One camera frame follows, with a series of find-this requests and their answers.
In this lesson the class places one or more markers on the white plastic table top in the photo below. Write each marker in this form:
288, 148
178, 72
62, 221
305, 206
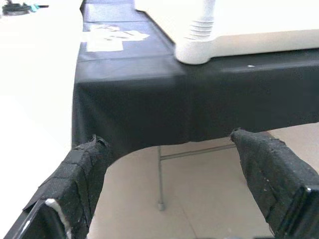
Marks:
249, 46

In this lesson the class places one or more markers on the black tablecloth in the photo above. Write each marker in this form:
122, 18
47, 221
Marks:
174, 104

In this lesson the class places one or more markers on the clear tape patch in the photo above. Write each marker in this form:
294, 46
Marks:
104, 44

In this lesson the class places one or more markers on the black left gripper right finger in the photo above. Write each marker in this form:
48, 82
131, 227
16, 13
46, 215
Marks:
279, 179

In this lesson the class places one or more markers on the white plastic table leg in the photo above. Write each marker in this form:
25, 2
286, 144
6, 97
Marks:
202, 15

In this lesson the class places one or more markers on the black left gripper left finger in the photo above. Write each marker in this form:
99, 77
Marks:
74, 179

